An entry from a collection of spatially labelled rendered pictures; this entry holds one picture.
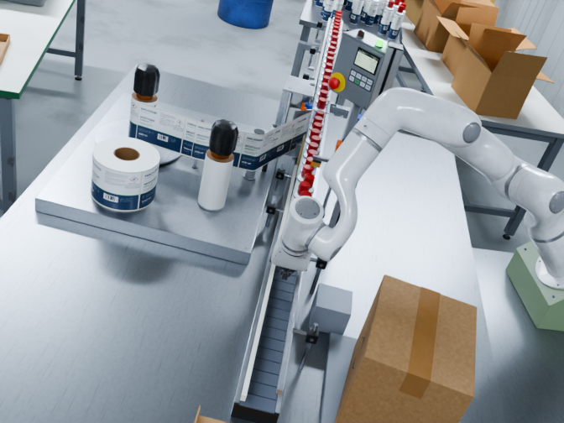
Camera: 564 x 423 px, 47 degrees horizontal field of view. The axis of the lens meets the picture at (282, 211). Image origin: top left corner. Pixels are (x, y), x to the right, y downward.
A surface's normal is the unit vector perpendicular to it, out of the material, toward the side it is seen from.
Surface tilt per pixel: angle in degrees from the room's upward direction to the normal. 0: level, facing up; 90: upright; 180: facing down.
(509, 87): 91
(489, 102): 91
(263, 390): 0
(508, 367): 0
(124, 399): 0
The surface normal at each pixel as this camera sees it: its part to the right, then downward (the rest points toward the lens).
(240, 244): 0.22, -0.80
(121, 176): 0.08, 0.59
